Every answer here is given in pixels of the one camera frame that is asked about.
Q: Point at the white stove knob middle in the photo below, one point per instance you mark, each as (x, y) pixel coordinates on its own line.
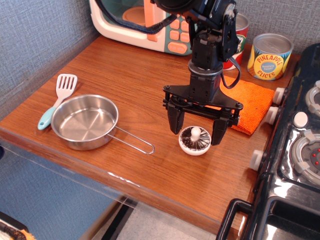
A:
(271, 114)

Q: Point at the tomato sauce can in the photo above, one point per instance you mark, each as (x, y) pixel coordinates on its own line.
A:
(242, 28)

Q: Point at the white teal toy spatula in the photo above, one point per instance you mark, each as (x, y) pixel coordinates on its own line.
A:
(65, 86)

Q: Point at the stainless steel frying pan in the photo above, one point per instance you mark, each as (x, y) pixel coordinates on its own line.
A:
(87, 122)

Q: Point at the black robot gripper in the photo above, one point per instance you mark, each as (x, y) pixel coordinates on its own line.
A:
(203, 97)

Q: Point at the white toy mushroom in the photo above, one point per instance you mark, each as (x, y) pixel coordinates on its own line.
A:
(194, 140)

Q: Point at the toy microwave oven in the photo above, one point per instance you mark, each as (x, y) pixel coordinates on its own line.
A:
(135, 17)

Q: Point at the white stove knob bottom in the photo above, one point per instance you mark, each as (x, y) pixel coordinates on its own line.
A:
(256, 159)

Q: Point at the folded orange cloth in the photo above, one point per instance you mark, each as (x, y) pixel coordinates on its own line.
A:
(256, 101)

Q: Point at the white stove knob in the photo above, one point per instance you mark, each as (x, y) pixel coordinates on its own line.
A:
(271, 114)
(256, 159)
(278, 95)

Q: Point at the black toy stove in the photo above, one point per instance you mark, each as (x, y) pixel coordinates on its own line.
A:
(286, 203)

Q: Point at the pineapple slices can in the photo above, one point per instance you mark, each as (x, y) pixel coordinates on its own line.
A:
(269, 56)

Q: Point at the white stove knob top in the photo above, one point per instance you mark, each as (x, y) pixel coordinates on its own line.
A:
(278, 95)

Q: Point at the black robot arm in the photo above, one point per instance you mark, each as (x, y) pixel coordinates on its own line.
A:
(213, 41)

